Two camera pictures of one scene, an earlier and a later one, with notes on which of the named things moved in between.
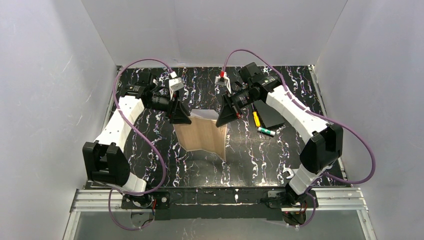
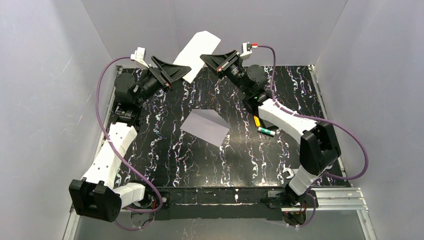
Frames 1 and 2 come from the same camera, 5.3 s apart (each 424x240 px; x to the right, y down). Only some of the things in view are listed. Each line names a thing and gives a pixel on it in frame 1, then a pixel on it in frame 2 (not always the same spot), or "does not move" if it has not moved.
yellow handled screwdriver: (255, 116) does not move
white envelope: (202, 133) to (202, 43)
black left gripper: (171, 107) to (159, 77)
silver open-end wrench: (288, 169) does not move
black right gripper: (231, 105) to (228, 64)
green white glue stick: (266, 131) does not move
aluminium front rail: (323, 200) does not move
